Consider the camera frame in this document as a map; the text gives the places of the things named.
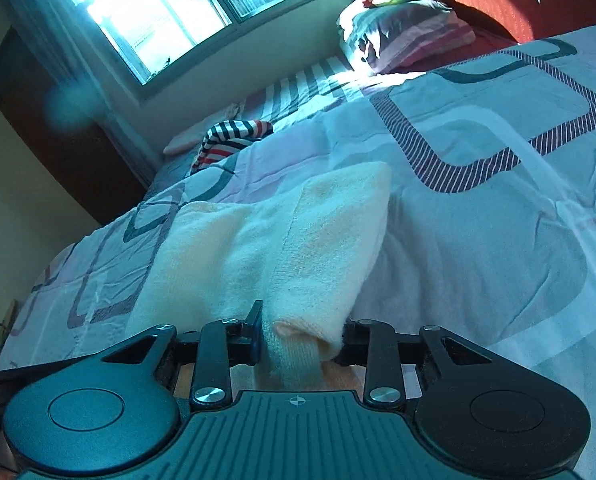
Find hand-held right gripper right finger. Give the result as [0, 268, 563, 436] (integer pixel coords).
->
[335, 318, 494, 406]

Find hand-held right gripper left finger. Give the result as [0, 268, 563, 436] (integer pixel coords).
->
[102, 300, 265, 408]

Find cream knitted sweater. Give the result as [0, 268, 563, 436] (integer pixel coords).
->
[125, 161, 393, 392]

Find patterned bedspread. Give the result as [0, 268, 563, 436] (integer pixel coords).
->
[0, 22, 596, 480]

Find black white red striped cloth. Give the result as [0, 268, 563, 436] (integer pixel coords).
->
[190, 118, 275, 177]

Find striped bed sheet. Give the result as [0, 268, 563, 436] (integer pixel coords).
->
[146, 54, 379, 198]

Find dark wooden wardrobe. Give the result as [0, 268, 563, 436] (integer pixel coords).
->
[0, 25, 149, 227]

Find grey curtain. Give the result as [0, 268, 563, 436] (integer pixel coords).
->
[2, 0, 155, 181]

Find pink striped pillow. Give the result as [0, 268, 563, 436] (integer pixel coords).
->
[337, 0, 477, 77]

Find window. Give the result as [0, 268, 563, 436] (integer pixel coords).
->
[56, 0, 349, 87]

